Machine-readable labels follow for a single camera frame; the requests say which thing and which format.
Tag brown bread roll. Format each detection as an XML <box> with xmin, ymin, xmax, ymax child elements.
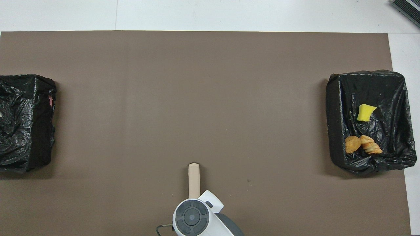
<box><xmin>345</xmin><ymin>136</ymin><xmax>361</xmax><ymax>153</ymax></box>

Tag beige brush black bristles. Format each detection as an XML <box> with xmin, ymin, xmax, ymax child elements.
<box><xmin>188</xmin><ymin>163</ymin><xmax>200</xmax><ymax>200</ymax></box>

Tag black lined trash bin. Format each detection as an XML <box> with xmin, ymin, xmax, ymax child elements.
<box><xmin>0</xmin><ymin>74</ymin><xmax>57</xmax><ymax>173</ymax></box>
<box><xmin>326</xmin><ymin>70</ymin><xmax>417</xmax><ymax>174</ymax></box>

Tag brown table mat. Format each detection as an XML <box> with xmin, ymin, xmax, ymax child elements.
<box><xmin>0</xmin><ymin>30</ymin><xmax>412</xmax><ymax>236</ymax></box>

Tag dark ribbed panel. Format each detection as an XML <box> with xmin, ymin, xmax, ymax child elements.
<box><xmin>390</xmin><ymin>0</ymin><xmax>420</xmax><ymax>28</ymax></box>

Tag pale croissant piece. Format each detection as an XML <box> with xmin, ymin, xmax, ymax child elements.
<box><xmin>360</xmin><ymin>135</ymin><xmax>383</xmax><ymax>154</ymax></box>

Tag small yellow green sponge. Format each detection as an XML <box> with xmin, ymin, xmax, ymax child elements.
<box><xmin>357</xmin><ymin>104</ymin><xmax>378</xmax><ymax>122</ymax></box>

